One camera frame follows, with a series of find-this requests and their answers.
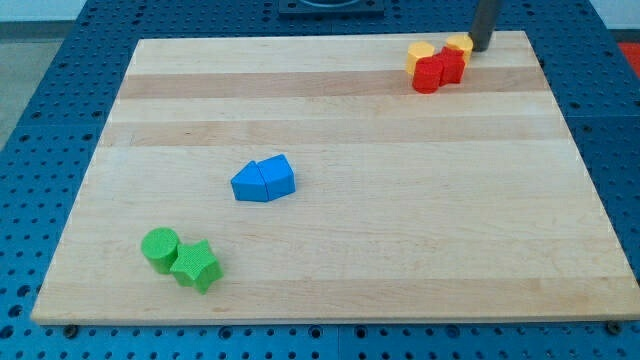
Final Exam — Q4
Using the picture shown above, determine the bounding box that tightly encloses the wooden board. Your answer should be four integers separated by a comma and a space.
31, 31, 639, 326

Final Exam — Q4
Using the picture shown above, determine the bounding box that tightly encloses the blue pentagon block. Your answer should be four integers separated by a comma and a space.
257, 154, 296, 201

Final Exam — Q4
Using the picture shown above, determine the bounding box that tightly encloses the blue triangle block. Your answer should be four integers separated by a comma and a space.
230, 161, 269, 202

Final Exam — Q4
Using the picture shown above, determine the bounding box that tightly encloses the green star block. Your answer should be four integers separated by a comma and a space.
170, 239, 224, 294

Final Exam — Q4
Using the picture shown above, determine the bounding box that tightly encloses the red cylinder block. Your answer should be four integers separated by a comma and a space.
412, 57, 444, 94

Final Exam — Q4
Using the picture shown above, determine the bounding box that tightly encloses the yellow hexagonal block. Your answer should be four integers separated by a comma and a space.
405, 41, 435, 76

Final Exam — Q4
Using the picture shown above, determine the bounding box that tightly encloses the green cylinder block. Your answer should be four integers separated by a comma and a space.
141, 227, 180, 274

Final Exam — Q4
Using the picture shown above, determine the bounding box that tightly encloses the red star block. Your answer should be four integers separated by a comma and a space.
437, 47, 466, 86

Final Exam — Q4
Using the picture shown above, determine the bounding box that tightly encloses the yellow cylinder block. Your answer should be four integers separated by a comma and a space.
445, 34, 474, 64

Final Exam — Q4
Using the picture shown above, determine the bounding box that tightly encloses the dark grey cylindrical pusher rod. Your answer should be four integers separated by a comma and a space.
468, 0, 502, 52

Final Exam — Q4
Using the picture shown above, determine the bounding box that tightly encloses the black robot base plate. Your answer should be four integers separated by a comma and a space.
277, 0, 385, 16

